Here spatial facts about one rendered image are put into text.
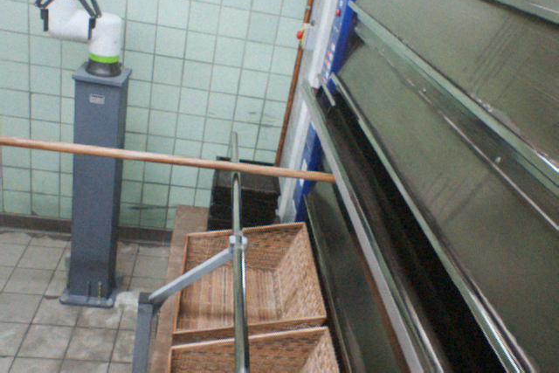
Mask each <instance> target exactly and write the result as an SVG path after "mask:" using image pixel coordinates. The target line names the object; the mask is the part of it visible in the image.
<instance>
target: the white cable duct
mask: <svg viewBox="0 0 559 373"><path fill-rule="evenodd" d="M330 2H331V0H325V3H324V8H323V12H322V16H321V23H320V29H319V33H318V37H317V41H316V45H315V50H314V57H313V62H312V65H311V66H310V70H309V74H308V79H307V80H308V81H309V84H310V86H313V83H314V76H315V73H316V67H317V64H318V59H319V56H320V51H321V43H322V40H323V35H324V31H325V27H326V22H327V18H328V11H329V7H330ZM306 112H307V107H306V104H305V101H304V100H303V104H302V108H301V112H300V119H299V125H298V128H297V133H296V136H295V141H294V145H293V153H292V157H291V162H290V165H289V169H294V165H295V162H296V157H297V154H298V148H299V145H300V138H301V133H302V129H303V125H304V120H305V116H306ZM291 182H292V178H291V177H287V178H286V183H285V186H284V190H283V195H282V198H281V203H280V207H279V219H280V224H281V222H282V218H283V214H284V210H285V209H286V201H287V198H288V193H289V190H290V186H291Z"/></svg>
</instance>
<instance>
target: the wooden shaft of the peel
mask: <svg viewBox="0 0 559 373"><path fill-rule="evenodd" d="M0 145H2V146H10V147H18V148H27V149H42V150H50V151H58V152H66V153H74V154H75V155H90V156H99V157H106V158H115V159H123V160H131V161H140V162H154V163H163V164H171V165H179V166H188V167H196V168H203V169H219V170H227V171H236V172H244V173H251V174H260V175H268V176H283V177H291V178H299V179H307V180H315V181H316V182H324V183H336V182H335V178H334V175H333V174H330V173H322V172H315V171H306V170H298V169H283V168H276V167H268V166H260V165H252V164H244V163H237V162H221V161H214V160H206V159H198V158H190V157H182V156H174V155H160V154H151V152H143V151H136V150H127V149H112V148H104V147H97V146H88V145H81V144H72V143H64V142H49V141H41V140H33V139H25V138H17V137H9V136H1V135H0Z"/></svg>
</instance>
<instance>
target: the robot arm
mask: <svg viewBox="0 0 559 373"><path fill-rule="evenodd" d="M78 1H79V2H80V3H81V5H82V6H83V8H84V9H85V10H80V9H78V7H77V0H46V2H45V3H44V4H41V3H42V0H36V2H35V3H34V6H35V7H38V8H39V9H40V18H41V19H43V32H46V31H48V33H49V34H50V35H51V36H52V37H54V38H56V39H58V40H59V41H66V42H76V43H86V44H88V53H89V59H88V63H87V65H86V72H87V73H89V74H92V75H94V76H101V77H115V76H120V75H121V72H122V70H121V68H122V63H121V62H120V61H118V60H119V55H121V51H120V49H121V36H122V33H121V19H120V18H119V17H117V16H115V15H113V14H109V12H102V11H100V7H99V5H98V3H97V1H96V0H91V3H92V5H93V8H94V10H95V11H93V9H92V8H91V6H90V5H89V4H88V2H86V0H78Z"/></svg>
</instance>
